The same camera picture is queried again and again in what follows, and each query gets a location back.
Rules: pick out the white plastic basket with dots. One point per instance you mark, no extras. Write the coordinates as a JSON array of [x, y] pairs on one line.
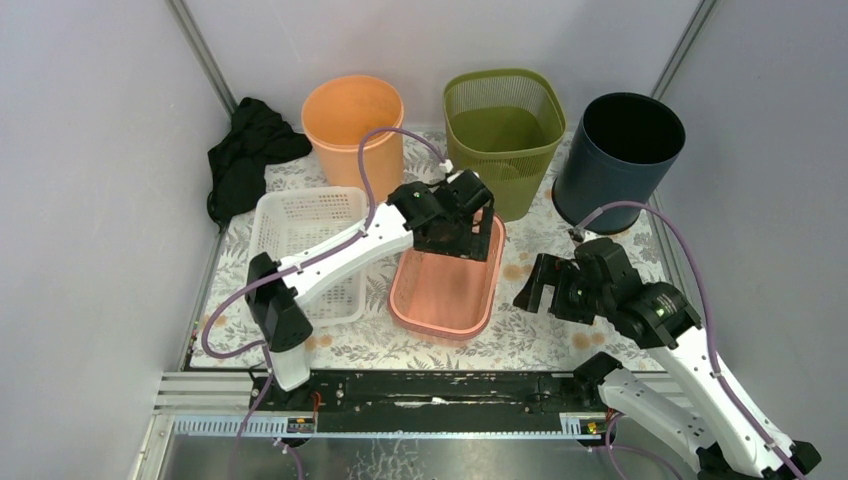
[[288, 222]]

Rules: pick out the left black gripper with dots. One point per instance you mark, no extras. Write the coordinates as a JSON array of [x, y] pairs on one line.
[[451, 240]]

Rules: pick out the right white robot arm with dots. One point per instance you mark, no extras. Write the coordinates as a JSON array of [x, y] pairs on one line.
[[725, 436]]

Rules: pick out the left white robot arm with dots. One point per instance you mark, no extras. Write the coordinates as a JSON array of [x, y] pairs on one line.
[[278, 290]]

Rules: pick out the orange round bucket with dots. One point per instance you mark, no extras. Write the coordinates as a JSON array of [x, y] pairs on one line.
[[338, 114]]

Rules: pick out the black cloth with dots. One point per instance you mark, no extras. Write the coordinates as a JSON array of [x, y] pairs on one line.
[[258, 137]]

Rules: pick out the green mesh waste bin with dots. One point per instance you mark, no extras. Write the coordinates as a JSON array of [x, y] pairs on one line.
[[505, 125]]

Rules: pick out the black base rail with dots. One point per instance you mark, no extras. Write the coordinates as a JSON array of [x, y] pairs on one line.
[[433, 402]]

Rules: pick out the floral table mat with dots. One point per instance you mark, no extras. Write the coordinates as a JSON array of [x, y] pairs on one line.
[[512, 340]]

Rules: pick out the pink plastic basket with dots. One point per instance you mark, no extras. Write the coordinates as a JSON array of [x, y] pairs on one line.
[[446, 299]]

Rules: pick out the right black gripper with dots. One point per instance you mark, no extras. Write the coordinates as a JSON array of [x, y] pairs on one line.
[[546, 269]]

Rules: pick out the dark blue round bin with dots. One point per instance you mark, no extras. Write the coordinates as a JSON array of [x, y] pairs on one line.
[[623, 146]]

